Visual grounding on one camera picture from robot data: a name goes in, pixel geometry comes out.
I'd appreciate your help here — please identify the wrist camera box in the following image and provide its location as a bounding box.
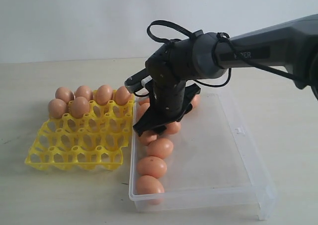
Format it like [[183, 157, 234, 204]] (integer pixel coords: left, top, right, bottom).
[[124, 69, 152, 93]]

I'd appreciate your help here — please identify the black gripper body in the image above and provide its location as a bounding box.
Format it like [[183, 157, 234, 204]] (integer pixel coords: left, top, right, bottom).
[[148, 80, 201, 127]]

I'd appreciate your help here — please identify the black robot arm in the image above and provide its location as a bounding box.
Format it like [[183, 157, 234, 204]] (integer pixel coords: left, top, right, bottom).
[[125, 15, 318, 135]]

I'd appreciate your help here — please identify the clear plastic container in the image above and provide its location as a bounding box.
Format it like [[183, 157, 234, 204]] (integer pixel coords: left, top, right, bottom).
[[129, 87, 277, 220]]

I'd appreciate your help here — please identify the brown egg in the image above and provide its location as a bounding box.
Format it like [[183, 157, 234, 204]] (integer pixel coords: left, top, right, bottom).
[[137, 156, 167, 179], [164, 121, 181, 135], [95, 84, 113, 105], [138, 97, 150, 105], [55, 87, 74, 104], [114, 86, 132, 106], [137, 103, 150, 119], [136, 175, 164, 195], [191, 94, 200, 108], [138, 131, 158, 146], [70, 96, 90, 119], [146, 138, 174, 159], [75, 85, 93, 101], [48, 98, 68, 119]]

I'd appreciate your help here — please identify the yellow plastic egg tray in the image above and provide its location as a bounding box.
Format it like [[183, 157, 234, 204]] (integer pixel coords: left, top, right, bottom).
[[25, 96, 134, 170]]

